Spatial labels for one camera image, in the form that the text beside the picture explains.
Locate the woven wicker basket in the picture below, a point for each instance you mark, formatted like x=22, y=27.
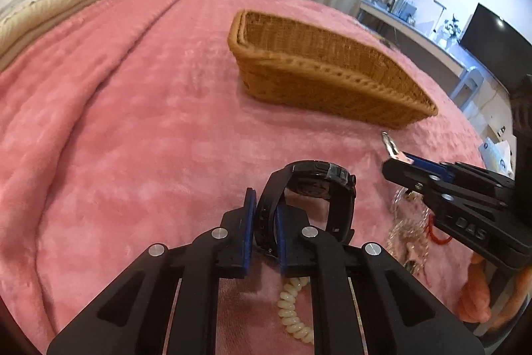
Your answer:
x=288, y=62

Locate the cream quilt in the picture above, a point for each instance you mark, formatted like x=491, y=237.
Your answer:
x=29, y=21

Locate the black wrist watch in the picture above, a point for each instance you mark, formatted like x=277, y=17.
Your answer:
x=324, y=190

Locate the black television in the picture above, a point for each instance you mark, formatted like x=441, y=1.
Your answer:
x=498, y=46

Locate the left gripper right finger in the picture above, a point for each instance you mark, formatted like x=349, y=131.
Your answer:
x=363, y=300

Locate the pink plush blanket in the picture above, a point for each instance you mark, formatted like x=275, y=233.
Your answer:
x=127, y=125

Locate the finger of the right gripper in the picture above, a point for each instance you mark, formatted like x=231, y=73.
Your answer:
x=476, y=179
x=458, y=211

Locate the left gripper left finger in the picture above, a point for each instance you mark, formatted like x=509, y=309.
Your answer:
x=165, y=302

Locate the white wall desk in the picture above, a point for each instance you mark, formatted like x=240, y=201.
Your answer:
x=412, y=33

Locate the tissue pack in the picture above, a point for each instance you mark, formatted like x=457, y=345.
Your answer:
x=496, y=157

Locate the silver hair clip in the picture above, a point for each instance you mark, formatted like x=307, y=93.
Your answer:
x=393, y=150

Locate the blue-grey chair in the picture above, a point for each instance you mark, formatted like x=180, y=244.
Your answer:
x=467, y=88

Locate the white desk lamp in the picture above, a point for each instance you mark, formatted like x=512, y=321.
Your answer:
x=442, y=10

